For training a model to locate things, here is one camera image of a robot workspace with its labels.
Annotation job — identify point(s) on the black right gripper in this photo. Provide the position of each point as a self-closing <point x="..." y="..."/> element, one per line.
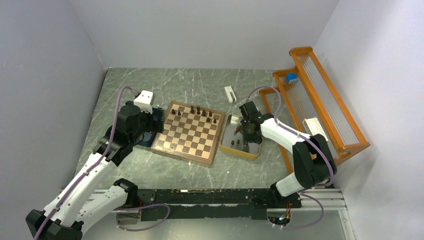
<point x="246" y="137"/>

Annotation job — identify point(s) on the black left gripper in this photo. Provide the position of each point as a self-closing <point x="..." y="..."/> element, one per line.
<point x="156" y="125"/>

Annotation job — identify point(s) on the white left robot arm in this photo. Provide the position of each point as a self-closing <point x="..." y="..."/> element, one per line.
<point x="71" y="214"/>

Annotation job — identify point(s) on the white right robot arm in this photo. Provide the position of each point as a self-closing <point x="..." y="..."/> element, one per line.
<point x="312" y="159"/>

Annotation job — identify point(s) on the dark chess pieces pile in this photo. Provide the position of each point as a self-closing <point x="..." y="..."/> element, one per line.
<point x="238" y="140"/>

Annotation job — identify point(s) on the wooden chess board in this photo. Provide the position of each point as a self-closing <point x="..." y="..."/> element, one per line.
<point x="189" y="136"/>

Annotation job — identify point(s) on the blue tray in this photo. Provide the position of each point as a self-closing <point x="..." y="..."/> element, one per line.
<point x="146" y="140"/>

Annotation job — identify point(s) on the yellow metal tin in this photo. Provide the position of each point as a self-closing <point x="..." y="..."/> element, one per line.
<point x="251" y="151"/>

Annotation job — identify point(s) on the white clip on table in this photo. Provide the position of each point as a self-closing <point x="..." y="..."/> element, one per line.
<point x="229" y="92"/>

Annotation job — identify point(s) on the white small box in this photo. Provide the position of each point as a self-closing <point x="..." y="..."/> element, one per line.
<point x="313" y="127"/>

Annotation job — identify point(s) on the orange wooden rack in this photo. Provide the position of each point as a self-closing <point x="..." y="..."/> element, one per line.
<point x="314" y="95"/>

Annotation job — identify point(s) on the blue round object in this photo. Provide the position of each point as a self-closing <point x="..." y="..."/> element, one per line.
<point x="291" y="78"/>

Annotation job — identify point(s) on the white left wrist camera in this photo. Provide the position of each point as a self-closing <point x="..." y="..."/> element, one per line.
<point x="145" y="101"/>

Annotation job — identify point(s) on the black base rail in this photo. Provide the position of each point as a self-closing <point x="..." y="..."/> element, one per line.
<point x="253" y="203"/>

